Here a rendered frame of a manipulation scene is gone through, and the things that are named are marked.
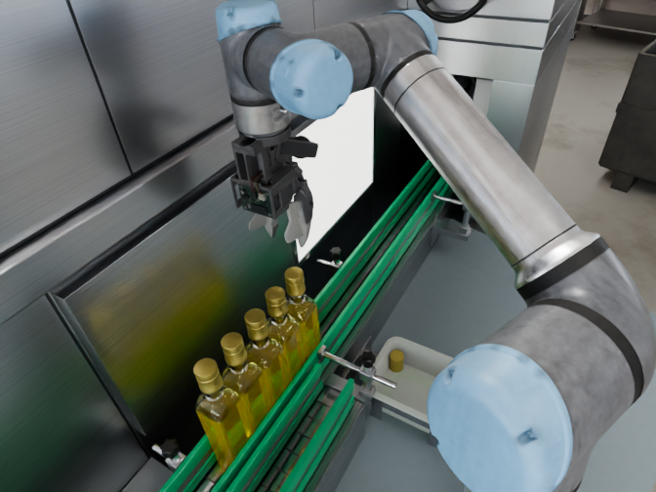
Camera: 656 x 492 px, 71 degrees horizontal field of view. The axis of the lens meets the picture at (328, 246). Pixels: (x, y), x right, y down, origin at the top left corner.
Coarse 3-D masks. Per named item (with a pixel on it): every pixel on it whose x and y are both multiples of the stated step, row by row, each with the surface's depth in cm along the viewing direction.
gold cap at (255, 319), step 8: (248, 312) 75; (256, 312) 75; (264, 312) 75; (248, 320) 74; (256, 320) 74; (264, 320) 75; (248, 328) 75; (256, 328) 74; (264, 328) 75; (248, 336) 77; (256, 336) 76; (264, 336) 76
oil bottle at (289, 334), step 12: (288, 324) 82; (300, 324) 85; (276, 336) 82; (288, 336) 82; (300, 336) 86; (288, 348) 83; (300, 348) 88; (288, 360) 85; (300, 360) 89; (288, 372) 87
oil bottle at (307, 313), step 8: (288, 304) 86; (304, 304) 86; (312, 304) 87; (288, 312) 86; (296, 312) 85; (304, 312) 85; (312, 312) 88; (304, 320) 86; (312, 320) 89; (304, 328) 87; (312, 328) 90; (304, 336) 88; (312, 336) 91; (304, 344) 90; (312, 344) 92
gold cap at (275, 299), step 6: (270, 288) 80; (276, 288) 79; (270, 294) 78; (276, 294) 78; (282, 294) 78; (270, 300) 78; (276, 300) 78; (282, 300) 78; (270, 306) 79; (276, 306) 78; (282, 306) 79; (270, 312) 80; (276, 312) 79; (282, 312) 80
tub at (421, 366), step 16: (384, 352) 107; (416, 352) 109; (432, 352) 106; (384, 368) 109; (416, 368) 111; (432, 368) 108; (400, 384) 108; (416, 384) 108; (384, 400) 98; (400, 400) 105; (416, 400) 105; (416, 416) 95
